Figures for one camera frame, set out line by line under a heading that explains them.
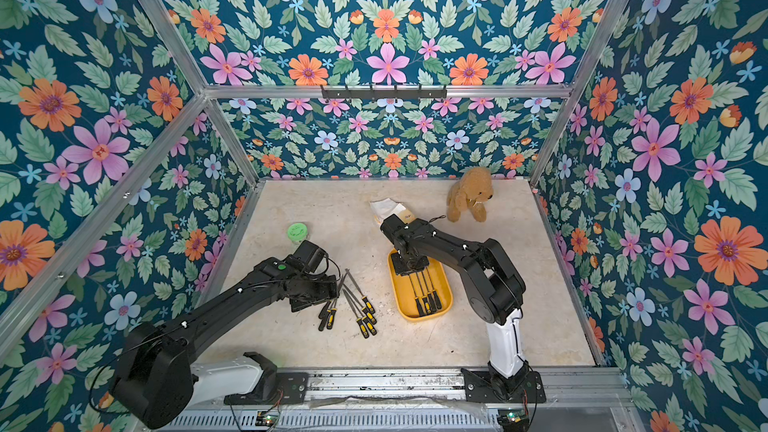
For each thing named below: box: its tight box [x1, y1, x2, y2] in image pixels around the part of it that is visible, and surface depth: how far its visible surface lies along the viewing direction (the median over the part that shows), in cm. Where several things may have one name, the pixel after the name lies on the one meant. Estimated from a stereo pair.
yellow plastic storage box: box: [388, 249, 454, 321], surface depth 90 cm
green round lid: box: [287, 222, 308, 243], surface depth 101 cm
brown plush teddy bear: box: [447, 167, 494, 223], surface depth 98 cm
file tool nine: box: [342, 289, 370, 339], surface depth 85 cm
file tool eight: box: [343, 289, 377, 335], surface depth 85 cm
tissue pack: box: [369, 198, 416, 227], surface depth 107 cm
